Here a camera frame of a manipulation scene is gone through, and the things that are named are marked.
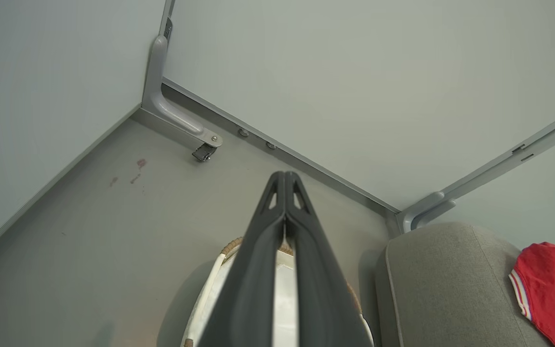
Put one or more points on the silver bolt head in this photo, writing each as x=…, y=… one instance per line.
x=243, y=132
x=270, y=144

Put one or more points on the grey fabric sofa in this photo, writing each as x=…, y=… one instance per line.
x=441, y=289

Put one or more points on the grey curved bracket leg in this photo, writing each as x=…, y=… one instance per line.
x=427, y=207

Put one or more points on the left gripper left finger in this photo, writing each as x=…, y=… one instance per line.
x=251, y=270

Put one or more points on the white basket with woven rim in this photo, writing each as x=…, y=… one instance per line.
x=285, y=308

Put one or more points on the red shorts with white stripes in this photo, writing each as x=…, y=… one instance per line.
x=552, y=289

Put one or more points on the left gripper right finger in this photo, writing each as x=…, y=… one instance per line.
x=318, y=279

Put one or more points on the grey bracket leg with caster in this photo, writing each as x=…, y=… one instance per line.
x=162, y=91

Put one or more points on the grey metal panel rail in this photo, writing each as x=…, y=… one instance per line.
x=523, y=149
x=306, y=161

